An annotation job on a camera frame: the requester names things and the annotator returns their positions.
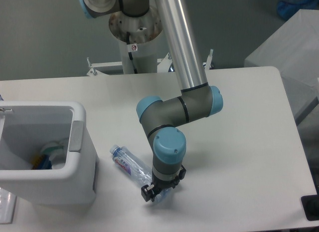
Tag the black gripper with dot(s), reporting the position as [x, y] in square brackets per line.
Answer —
[160, 182]

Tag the clear plastic water bottle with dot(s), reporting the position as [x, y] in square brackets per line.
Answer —
[136, 169]

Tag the white plastic wrapper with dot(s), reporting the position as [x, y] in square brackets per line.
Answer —
[56, 152]

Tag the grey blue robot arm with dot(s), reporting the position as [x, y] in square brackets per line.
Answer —
[160, 119]

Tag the blue yellow trash in bin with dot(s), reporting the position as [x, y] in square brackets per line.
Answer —
[41, 162]

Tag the white trash can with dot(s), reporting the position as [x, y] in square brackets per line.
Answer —
[25, 127]

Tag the black device at table edge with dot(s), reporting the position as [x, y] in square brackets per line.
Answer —
[311, 207]

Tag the white covered side table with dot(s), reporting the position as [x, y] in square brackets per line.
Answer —
[294, 50]

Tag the blue bag in background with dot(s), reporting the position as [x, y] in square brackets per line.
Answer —
[287, 8]

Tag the white left mounting bracket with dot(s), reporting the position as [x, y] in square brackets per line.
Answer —
[107, 68]

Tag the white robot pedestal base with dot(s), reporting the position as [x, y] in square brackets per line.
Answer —
[138, 39]

